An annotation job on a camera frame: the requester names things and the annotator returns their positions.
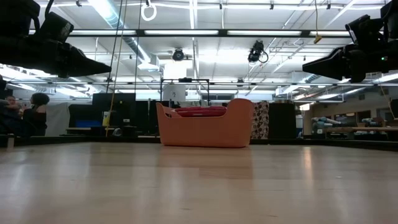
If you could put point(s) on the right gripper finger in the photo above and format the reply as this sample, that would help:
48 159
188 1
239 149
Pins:
326 67

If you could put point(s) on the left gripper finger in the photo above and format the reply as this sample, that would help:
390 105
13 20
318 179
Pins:
87 66

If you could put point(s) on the red popcorn bag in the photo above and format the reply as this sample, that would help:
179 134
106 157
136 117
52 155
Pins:
203 114

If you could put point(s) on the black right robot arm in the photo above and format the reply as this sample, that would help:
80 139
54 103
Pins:
392 15

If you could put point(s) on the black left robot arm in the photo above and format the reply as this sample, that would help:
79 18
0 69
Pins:
15 15

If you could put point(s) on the black monitor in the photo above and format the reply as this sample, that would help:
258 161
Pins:
113 107

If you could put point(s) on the person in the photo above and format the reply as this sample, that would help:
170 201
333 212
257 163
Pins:
11 107
38 115

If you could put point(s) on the black cabinet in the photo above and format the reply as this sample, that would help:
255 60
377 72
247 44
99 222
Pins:
282 121

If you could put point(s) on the polka-dot box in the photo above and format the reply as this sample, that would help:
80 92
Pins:
261 121

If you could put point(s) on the white sign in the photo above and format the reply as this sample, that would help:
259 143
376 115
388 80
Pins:
174 92

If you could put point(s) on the black round ceiling device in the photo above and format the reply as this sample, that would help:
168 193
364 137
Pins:
178 54

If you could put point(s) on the orange plastic basket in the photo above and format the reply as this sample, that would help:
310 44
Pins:
205 132

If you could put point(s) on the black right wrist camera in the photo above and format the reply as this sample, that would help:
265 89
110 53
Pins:
363 31

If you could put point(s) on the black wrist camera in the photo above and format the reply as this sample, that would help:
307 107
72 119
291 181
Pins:
57 26
363 31

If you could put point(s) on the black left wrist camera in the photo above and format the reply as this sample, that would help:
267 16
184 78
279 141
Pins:
57 26

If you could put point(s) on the black horizontal rail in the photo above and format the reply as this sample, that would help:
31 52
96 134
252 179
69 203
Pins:
280 84

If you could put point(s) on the black hanging camera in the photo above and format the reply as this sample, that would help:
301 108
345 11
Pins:
256 51

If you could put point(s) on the black metal table frame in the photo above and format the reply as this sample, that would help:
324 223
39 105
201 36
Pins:
280 141

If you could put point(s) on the black stand frame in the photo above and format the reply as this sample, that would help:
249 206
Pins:
185 80

